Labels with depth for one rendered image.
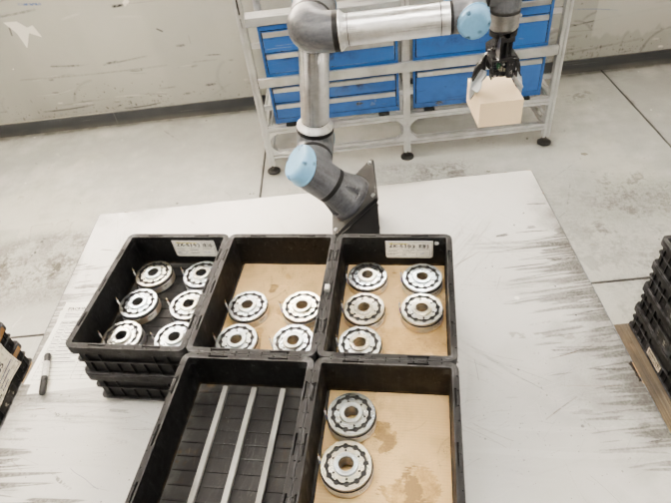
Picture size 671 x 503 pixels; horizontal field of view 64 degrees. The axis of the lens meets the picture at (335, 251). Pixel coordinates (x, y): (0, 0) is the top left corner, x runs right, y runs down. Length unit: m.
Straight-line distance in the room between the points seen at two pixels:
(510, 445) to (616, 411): 0.26
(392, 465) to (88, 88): 3.72
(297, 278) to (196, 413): 0.45
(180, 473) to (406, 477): 0.46
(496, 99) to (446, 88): 1.62
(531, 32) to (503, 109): 1.64
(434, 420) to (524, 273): 0.64
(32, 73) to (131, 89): 0.66
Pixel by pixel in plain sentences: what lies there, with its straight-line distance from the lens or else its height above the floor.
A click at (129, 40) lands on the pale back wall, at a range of 4.15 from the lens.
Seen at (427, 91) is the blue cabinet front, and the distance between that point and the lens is 3.22.
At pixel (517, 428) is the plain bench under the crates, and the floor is 0.70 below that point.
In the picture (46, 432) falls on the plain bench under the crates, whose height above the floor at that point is 0.70.
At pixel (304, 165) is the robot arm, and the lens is 1.59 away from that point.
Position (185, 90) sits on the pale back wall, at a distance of 4.21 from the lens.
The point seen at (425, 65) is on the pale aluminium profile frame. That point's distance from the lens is 3.11.
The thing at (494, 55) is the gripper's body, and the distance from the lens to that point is 1.59.
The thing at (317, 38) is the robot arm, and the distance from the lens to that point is 1.39.
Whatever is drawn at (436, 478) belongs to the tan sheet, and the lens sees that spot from 1.15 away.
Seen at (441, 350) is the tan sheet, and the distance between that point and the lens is 1.30.
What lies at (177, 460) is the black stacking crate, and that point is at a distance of 1.26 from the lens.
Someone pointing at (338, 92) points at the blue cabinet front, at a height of 0.47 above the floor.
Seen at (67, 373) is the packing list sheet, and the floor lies 0.70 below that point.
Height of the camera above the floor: 1.88
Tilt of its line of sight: 43 degrees down
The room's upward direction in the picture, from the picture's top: 8 degrees counter-clockwise
